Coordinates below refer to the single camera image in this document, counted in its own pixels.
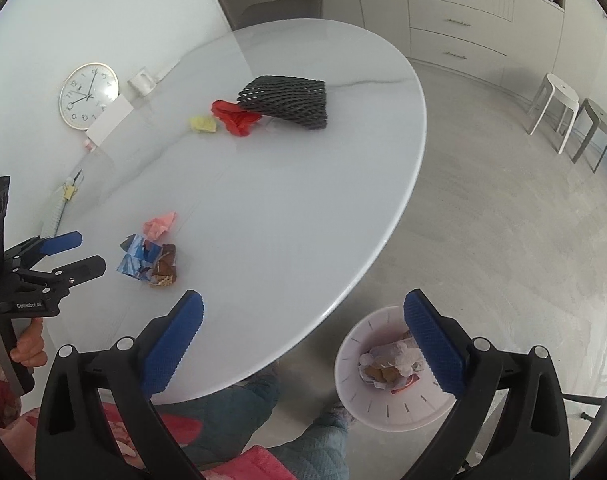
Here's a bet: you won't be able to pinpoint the white cardboard box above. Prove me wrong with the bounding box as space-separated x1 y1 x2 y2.
86 95 134 145

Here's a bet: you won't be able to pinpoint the white plastic stool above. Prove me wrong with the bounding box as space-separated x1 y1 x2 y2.
526 72 581 156

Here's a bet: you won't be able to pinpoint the person's left hand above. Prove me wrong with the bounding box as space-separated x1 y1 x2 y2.
10 319 46 366

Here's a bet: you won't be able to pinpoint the patterned slipper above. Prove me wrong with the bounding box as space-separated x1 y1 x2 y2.
328 404 355 427

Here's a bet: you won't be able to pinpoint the white tissue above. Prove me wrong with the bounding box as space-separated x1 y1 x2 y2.
358 337 419 376

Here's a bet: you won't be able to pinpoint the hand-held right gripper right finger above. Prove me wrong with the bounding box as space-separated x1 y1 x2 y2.
403 288 570 480

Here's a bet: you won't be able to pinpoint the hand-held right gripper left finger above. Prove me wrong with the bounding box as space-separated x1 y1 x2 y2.
34 289 205 480

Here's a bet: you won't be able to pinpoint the beige wardrobe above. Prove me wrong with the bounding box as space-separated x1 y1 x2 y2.
553 0 607 126

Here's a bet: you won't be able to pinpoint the pink paper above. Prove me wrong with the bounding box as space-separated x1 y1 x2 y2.
144 211 179 241

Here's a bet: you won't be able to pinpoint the grey plastic stool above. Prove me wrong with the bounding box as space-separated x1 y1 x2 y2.
571 97 607 175

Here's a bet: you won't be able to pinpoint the grey quilted trousers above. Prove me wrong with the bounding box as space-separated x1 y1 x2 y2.
154 372 357 480

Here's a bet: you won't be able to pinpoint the pink quilted jacket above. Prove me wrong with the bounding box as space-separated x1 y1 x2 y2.
0 405 304 480

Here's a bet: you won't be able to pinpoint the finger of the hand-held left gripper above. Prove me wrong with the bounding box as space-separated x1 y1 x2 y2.
21 255 107 288
4 231 83 261

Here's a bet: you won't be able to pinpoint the beige tall cabinet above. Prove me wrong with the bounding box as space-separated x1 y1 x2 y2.
201 0 409 58

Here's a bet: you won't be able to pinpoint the black foam net sleeve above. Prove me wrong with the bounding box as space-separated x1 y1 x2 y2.
237 75 329 131

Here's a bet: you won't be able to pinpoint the round plastic waste bin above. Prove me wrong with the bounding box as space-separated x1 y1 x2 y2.
334 305 459 431

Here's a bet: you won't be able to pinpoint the red crumpled paper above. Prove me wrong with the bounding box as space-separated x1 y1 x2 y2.
211 100 263 137

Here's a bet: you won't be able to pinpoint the beige drawer cabinet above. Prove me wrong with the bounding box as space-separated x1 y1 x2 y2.
403 0 567 101

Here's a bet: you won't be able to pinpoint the blue picture wrapper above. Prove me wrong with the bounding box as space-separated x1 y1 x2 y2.
116 232 164 281

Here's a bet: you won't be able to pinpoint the round white wall clock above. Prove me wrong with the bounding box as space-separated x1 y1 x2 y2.
58 62 119 131

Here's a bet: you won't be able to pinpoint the brown snack wrapper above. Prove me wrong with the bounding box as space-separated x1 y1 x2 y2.
148 243 178 288

